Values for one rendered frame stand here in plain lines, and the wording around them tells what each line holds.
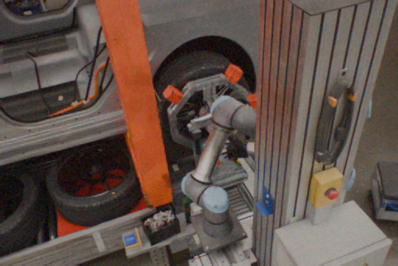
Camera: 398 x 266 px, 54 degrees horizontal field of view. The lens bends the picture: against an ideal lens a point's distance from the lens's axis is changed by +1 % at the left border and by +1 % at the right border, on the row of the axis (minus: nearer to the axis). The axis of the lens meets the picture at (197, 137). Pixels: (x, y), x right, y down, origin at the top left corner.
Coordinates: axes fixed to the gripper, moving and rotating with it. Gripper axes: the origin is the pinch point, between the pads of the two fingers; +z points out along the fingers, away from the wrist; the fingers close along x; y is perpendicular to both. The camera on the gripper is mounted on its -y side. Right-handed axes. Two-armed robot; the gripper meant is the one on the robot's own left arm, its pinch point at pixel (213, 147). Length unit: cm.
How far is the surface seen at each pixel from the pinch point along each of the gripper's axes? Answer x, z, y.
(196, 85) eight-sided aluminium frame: 26.9, 10.8, -26.9
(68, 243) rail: -40, 96, 42
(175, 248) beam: -16, 39, 73
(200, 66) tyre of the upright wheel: 39, 10, -34
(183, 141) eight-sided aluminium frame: 23.9, 28.0, 11.5
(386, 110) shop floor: 180, -117, 96
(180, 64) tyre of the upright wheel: 42, 23, -35
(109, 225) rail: -25, 74, 41
